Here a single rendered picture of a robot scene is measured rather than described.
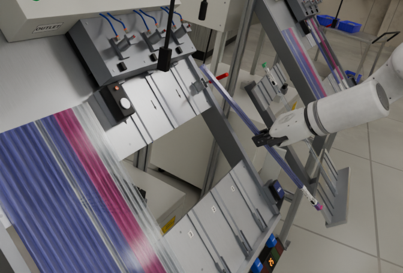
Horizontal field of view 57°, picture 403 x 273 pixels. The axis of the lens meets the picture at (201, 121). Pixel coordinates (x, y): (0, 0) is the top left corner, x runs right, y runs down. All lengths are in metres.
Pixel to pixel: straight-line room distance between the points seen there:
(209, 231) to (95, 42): 0.49
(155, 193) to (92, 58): 0.61
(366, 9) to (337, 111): 8.28
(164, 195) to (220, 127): 0.33
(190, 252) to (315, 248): 1.47
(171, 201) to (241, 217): 0.31
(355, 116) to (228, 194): 0.38
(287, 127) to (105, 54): 0.44
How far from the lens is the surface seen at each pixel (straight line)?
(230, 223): 0.97
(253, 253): 0.99
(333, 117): 0.86
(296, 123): 0.89
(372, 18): 9.13
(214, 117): 1.09
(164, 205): 1.23
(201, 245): 0.88
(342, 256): 2.29
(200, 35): 4.64
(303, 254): 2.18
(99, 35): 0.82
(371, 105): 0.83
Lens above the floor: 1.41
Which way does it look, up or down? 27 degrees down
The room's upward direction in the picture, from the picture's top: 12 degrees clockwise
